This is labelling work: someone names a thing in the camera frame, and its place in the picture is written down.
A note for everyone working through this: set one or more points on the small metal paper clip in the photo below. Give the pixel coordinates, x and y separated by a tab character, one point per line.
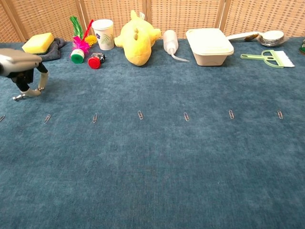
47	119
140	115
2	118
231	114
186	117
95	118
280	115

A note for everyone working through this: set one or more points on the red capped small bottle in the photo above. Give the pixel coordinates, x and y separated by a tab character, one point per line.
94	62

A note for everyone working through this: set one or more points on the woven wooden folding screen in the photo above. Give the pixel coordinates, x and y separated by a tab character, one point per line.
190	14

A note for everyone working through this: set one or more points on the white plastic spoon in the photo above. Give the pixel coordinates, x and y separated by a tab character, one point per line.
243	35

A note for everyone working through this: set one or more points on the green white hand brush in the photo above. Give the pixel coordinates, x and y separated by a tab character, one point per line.
283	58

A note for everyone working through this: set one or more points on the dark grey cloth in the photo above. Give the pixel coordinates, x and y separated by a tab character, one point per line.
56	47

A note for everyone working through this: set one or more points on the yellow plush toy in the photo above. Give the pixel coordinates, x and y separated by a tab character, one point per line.
138	45

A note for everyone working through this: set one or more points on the blue carpet table cover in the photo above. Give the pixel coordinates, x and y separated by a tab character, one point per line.
152	167

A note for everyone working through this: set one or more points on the translucent squeeze wash bottle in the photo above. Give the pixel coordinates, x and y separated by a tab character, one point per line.
170	39

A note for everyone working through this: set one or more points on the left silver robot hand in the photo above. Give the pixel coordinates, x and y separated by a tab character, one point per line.
16	59

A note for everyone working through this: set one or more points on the colourful feather shuttlecock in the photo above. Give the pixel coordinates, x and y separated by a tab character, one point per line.
77	57

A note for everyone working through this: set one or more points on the white paper cup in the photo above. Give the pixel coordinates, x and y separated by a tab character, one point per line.
104	35

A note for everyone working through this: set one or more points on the silver foil dish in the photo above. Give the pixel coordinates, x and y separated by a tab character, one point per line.
271	43

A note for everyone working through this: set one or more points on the beige lidded lunch box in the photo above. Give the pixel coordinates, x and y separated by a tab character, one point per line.
209	45

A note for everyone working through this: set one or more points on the yellow sponge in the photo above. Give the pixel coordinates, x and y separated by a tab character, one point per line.
38	44

